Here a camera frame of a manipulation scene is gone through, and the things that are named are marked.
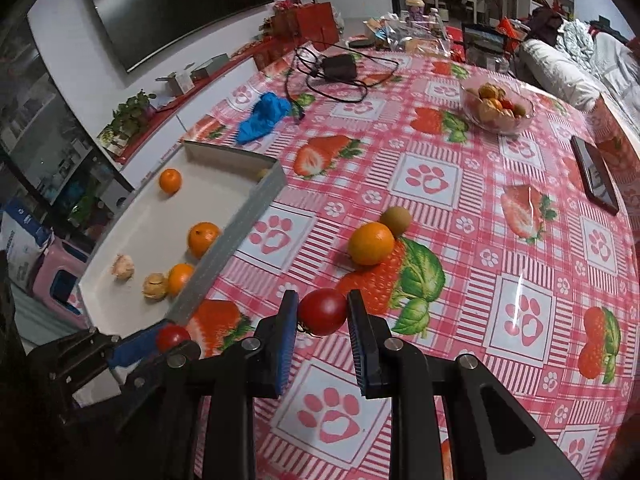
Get white quilted sofa cover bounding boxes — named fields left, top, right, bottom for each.
left=518, top=20, right=639, bottom=131

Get dried husk fruit right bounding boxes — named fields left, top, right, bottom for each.
left=142, top=273, right=168, bottom=301

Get orange near tray edge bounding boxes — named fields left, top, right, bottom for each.
left=166, top=262, right=194, bottom=297

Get strawberry pattern tablecloth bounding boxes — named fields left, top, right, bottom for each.
left=188, top=53, right=639, bottom=479

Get purple lidded cup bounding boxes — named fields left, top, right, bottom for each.
left=405, top=0, right=425, bottom=22

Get black power cable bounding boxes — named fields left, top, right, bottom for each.
left=283, top=40, right=400, bottom=122

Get dried husk fruit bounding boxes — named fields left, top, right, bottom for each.
left=142, top=273, right=168, bottom=301
left=111, top=254, right=134, bottom=281

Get white tv cabinet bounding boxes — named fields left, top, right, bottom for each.
left=118, top=38, right=282, bottom=188

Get small framed tablet screen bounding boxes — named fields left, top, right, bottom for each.
left=461, top=23, right=508, bottom=67

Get white shallow tray box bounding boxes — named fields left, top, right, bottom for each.
left=77, top=141, right=286, bottom=337

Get red tomato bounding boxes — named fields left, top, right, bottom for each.
left=155, top=324, right=191, bottom=353
left=297, top=288, right=347, bottom=337

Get pink plastic stool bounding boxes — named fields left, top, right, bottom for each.
left=32, top=237, right=89, bottom=328

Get brown kiwi fruit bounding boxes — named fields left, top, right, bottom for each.
left=378, top=206, right=412, bottom=238

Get small tangerine far tray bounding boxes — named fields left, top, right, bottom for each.
left=158, top=168, right=182, bottom=195

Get large orange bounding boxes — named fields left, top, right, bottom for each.
left=347, top=222, right=395, bottom=266

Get potted green plant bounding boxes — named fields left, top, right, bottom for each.
left=98, top=90, right=156, bottom=157

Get small cardboard box on cabinet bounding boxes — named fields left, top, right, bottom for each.
left=156, top=63, right=195, bottom=98

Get tangerine middle of tray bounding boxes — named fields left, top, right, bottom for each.
left=186, top=221, right=221, bottom=259

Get glass bowl of snacks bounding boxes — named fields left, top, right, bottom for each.
left=460, top=79, right=534, bottom=136

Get red gift boxes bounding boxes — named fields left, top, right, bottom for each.
left=253, top=2, right=340, bottom=70

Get blue crumpled gloves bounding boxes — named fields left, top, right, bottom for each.
left=235, top=92, right=292, bottom=145

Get black smartphone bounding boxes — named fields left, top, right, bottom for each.
left=570, top=136, right=620, bottom=216

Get dried husk fruit left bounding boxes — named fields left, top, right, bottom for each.
left=111, top=254, right=134, bottom=281

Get black power adapter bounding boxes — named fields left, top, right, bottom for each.
left=320, top=54, right=358, bottom=82

